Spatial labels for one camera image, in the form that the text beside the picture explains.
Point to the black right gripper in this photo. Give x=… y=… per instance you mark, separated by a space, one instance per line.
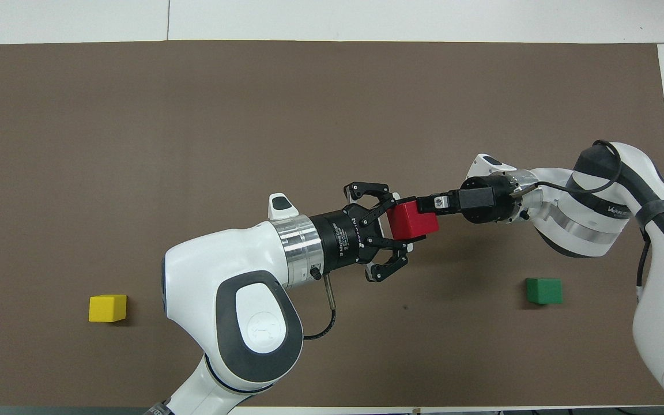
x=490 y=202

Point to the brown paper mat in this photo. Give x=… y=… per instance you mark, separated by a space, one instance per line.
x=193 y=144

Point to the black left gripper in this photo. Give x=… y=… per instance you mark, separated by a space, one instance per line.
x=343 y=242

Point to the red wooden block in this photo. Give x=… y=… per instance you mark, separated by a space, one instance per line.
x=412 y=222

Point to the green wooden block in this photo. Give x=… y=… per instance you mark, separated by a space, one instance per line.
x=544 y=291

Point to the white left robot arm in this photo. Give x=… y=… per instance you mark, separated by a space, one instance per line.
x=205 y=276

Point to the yellow wooden block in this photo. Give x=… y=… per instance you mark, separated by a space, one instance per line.
x=107 y=308

